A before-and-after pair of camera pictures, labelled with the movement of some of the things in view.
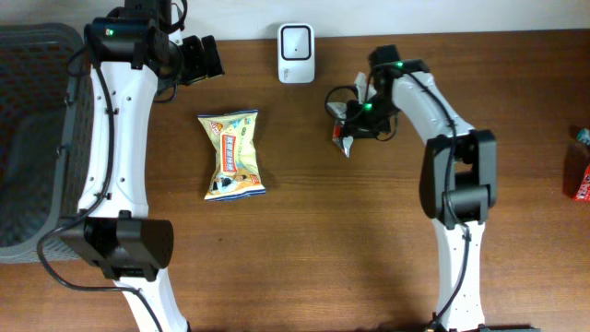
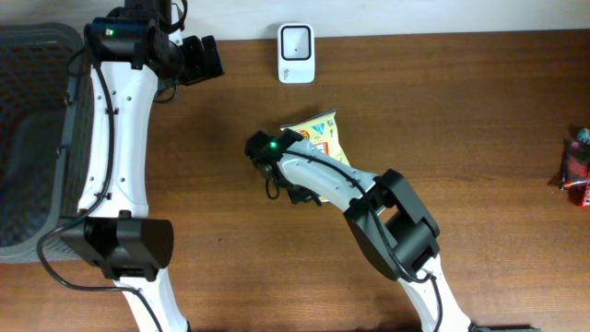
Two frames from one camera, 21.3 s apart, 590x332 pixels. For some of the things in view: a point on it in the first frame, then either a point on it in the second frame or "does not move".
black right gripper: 358,131 to 301,196
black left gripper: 194,60 does not move
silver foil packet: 340,110 to 575,164
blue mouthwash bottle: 584,135 does not move
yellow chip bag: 236,172 to 323,129
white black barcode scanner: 296,53 does not move
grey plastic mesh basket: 44,84 does not move
